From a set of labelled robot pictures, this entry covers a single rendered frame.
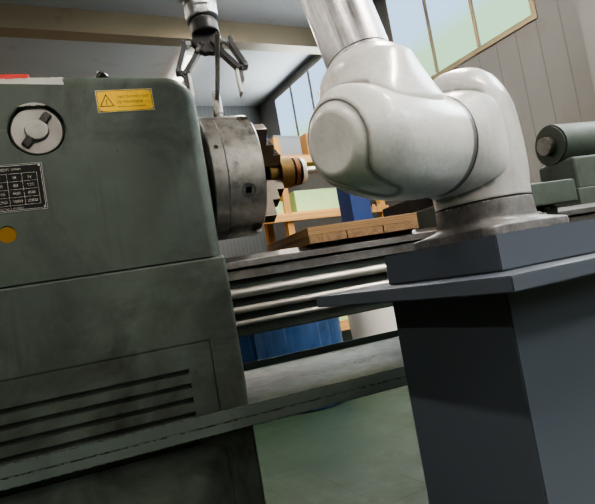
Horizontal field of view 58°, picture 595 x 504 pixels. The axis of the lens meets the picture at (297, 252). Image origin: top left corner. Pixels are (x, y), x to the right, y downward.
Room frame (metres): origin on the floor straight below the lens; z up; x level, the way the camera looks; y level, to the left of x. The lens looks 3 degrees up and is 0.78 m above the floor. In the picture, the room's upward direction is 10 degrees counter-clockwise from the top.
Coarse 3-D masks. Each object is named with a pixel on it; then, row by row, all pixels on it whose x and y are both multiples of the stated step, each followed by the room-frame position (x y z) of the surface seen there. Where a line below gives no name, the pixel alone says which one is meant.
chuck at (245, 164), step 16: (224, 128) 1.26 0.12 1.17; (240, 128) 1.27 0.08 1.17; (224, 144) 1.23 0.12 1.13; (240, 144) 1.24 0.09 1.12; (256, 144) 1.25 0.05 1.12; (240, 160) 1.23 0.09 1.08; (256, 160) 1.25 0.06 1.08; (240, 176) 1.24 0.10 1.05; (256, 176) 1.25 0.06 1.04; (240, 192) 1.25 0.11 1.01; (256, 192) 1.26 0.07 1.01; (240, 208) 1.27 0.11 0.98; (256, 208) 1.28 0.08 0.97; (240, 224) 1.30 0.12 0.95
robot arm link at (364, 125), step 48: (336, 0) 0.75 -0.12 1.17; (336, 48) 0.75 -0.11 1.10; (384, 48) 0.71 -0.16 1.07; (336, 96) 0.67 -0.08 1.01; (384, 96) 0.66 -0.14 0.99; (432, 96) 0.71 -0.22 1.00; (336, 144) 0.68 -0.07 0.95; (384, 144) 0.66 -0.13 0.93; (432, 144) 0.69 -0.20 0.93; (384, 192) 0.72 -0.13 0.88; (432, 192) 0.77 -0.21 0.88
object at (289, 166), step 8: (280, 160) 1.39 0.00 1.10; (288, 160) 1.40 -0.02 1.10; (296, 160) 1.42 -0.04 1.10; (272, 168) 1.39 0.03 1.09; (280, 168) 1.40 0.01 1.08; (288, 168) 1.39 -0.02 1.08; (296, 168) 1.41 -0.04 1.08; (272, 176) 1.39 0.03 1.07; (280, 176) 1.40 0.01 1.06; (288, 176) 1.40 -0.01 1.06; (296, 176) 1.42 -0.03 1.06; (288, 184) 1.42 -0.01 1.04; (296, 184) 1.44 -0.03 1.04
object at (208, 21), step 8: (200, 16) 1.36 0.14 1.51; (208, 16) 1.36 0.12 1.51; (192, 24) 1.37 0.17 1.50; (200, 24) 1.36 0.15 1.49; (208, 24) 1.36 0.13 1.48; (216, 24) 1.38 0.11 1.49; (192, 32) 1.37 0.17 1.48; (200, 32) 1.37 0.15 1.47; (208, 32) 1.38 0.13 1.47; (192, 40) 1.37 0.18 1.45; (208, 40) 1.38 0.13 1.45; (208, 48) 1.38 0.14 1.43
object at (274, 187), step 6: (270, 180) 1.39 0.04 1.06; (276, 180) 1.39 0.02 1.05; (270, 186) 1.38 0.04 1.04; (276, 186) 1.39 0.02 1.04; (282, 186) 1.39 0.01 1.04; (270, 192) 1.37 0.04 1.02; (276, 192) 1.38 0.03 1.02; (282, 192) 1.41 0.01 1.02; (270, 198) 1.37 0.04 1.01; (276, 198) 1.37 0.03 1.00; (270, 204) 1.36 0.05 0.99; (276, 204) 1.39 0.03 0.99; (270, 210) 1.35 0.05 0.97; (270, 216) 1.35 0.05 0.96; (276, 216) 1.36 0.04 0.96; (264, 222) 1.37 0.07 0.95; (252, 228) 1.35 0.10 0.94; (258, 228) 1.36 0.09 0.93
